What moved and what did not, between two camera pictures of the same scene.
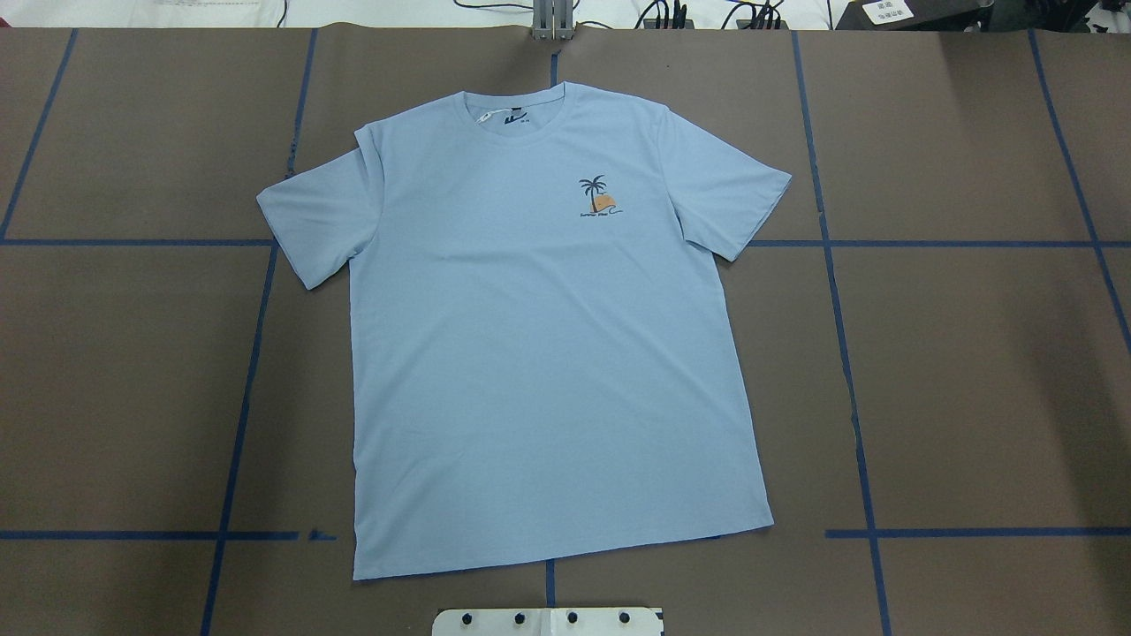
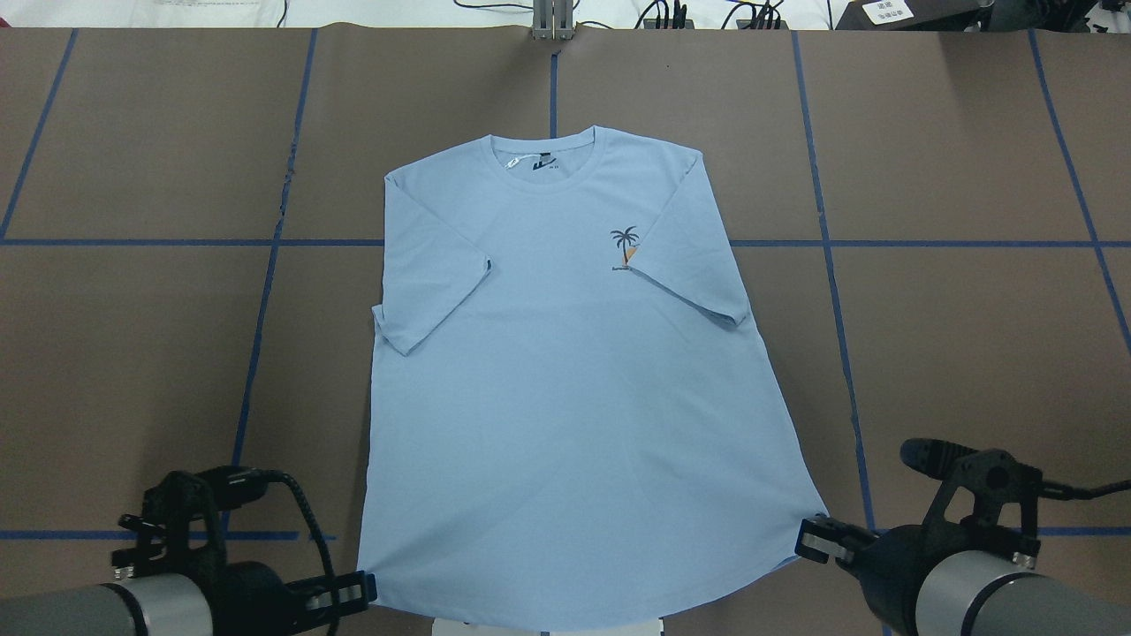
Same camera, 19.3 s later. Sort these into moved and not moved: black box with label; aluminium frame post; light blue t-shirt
Moved: light blue t-shirt
Not moved: aluminium frame post; black box with label
